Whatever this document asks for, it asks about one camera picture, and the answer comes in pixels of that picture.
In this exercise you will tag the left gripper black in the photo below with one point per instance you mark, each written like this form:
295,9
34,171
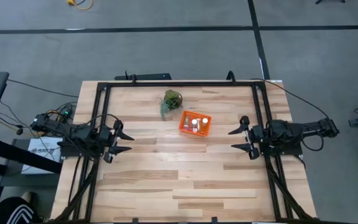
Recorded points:
107,137

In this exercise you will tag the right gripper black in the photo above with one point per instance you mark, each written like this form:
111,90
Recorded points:
256,136

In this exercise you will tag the orange plastic basket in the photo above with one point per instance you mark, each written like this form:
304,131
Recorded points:
183,127

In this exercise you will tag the potted green plant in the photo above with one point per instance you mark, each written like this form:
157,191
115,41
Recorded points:
172,99

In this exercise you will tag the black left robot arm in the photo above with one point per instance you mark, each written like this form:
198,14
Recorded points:
73,132

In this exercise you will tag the black aluminium rig frame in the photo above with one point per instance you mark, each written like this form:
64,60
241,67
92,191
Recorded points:
182,84

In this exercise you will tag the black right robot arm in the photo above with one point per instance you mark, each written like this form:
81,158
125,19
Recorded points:
294,130

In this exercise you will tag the person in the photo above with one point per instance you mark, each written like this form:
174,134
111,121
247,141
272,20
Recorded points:
15,211

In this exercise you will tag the white cardboard box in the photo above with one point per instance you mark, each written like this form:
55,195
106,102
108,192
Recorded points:
40,152

